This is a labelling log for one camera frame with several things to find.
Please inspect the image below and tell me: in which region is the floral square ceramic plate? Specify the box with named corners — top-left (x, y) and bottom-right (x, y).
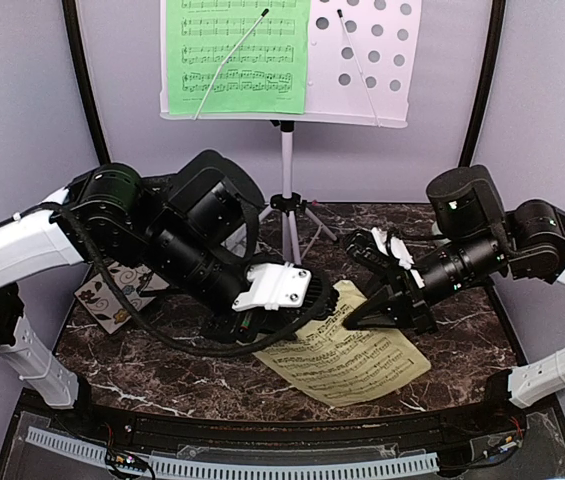
top-left (74, 262), bottom-right (168, 335)

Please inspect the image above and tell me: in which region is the black frame post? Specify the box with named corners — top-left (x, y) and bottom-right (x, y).
top-left (61, 0), bottom-right (111, 165)
top-left (458, 0), bottom-right (507, 167)

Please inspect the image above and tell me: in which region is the green sheet music page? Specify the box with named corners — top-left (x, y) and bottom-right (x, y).
top-left (161, 1), bottom-right (310, 118)

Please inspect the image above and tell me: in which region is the yellow sheet music page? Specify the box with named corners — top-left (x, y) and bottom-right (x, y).
top-left (255, 280), bottom-right (431, 407)

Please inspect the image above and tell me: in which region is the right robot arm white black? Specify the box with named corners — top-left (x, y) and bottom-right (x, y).
top-left (343, 165), bottom-right (565, 334)

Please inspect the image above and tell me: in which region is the white slotted cable duct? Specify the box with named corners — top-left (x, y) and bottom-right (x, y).
top-left (25, 427), bottom-right (440, 479)

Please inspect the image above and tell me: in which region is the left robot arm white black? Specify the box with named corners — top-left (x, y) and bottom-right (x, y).
top-left (0, 150), bottom-right (338, 436)

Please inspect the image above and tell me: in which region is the white perforated music stand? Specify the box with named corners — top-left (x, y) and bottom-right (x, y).
top-left (160, 1), bottom-right (423, 263)

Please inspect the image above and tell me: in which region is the left black frame post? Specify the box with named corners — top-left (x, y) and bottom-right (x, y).
top-left (61, 0), bottom-right (111, 165)

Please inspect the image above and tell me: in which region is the right black frame post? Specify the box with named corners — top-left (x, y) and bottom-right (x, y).
top-left (458, 0), bottom-right (507, 167)

